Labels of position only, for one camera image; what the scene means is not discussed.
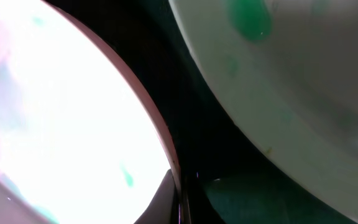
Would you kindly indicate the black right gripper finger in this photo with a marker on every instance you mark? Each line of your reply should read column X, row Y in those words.
column 164, row 207

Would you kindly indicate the white plate with stain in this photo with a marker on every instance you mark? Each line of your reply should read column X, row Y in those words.
column 81, row 140

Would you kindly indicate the round black serving tray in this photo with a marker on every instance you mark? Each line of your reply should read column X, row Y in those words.
column 227, row 178

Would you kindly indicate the mint green plate rear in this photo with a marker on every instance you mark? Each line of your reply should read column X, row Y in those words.
column 286, row 72

